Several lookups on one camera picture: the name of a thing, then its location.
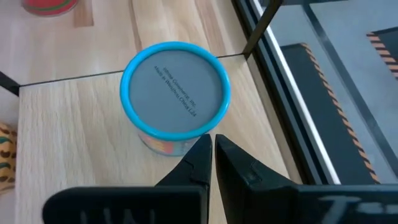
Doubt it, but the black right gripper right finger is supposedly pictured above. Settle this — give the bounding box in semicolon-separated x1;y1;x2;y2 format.
215;133;398;224

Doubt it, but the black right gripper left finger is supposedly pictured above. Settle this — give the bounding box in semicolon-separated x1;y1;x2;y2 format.
42;133;214;224

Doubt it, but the yellow patterned silver-top can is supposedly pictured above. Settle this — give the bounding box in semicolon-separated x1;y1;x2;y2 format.
0;122;18;194

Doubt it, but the large red orange printed can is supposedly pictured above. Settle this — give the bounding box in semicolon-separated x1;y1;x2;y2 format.
21;0;79;17

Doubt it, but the wooden shelf with black posts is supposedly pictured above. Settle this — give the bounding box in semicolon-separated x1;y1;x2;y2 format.
0;0;302;224

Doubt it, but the black floor mat striped edge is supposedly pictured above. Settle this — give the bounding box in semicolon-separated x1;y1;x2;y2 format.
279;42;382;185
366;26;398;78

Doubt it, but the small blue-rimmed can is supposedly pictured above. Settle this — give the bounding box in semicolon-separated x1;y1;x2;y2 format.
119;41;232;157

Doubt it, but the black aluminium table frame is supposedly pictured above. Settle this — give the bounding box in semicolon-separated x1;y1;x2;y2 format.
231;0;341;185

